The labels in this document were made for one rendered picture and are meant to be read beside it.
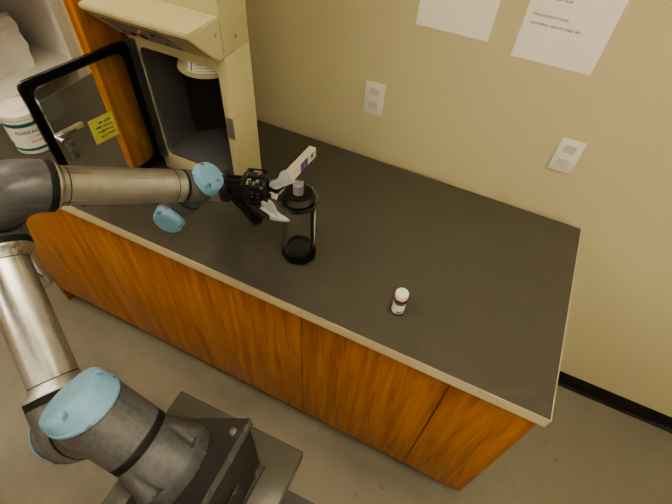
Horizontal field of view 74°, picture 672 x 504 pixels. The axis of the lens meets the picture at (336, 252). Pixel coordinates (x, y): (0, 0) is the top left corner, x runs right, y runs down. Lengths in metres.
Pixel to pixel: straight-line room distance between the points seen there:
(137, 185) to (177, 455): 0.52
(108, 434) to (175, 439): 0.10
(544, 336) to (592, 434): 1.13
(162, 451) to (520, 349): 0.88
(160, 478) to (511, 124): 1.28
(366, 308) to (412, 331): 0.14
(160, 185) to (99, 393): 0.44
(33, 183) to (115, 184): 0.14
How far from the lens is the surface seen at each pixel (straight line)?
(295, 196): 1.15
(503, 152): 1.55
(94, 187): 0.96
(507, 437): 1.43
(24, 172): 0.92
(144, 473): 0.83
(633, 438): 2.50
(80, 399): 0.80
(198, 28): 1.15
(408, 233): 1.42
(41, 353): 0.95
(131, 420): 0.81
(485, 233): 1.50
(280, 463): 1.05
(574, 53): 1.40
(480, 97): 1.48
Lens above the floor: 1.96
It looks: 50 degrees down
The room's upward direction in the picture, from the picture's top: 5 degrees clockwise
